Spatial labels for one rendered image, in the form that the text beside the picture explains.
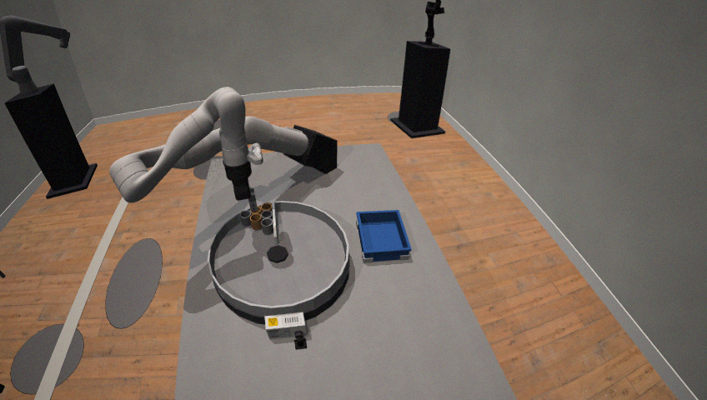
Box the blue plastic crate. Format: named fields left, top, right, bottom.
left=356, top=210, right=412, bottom=263

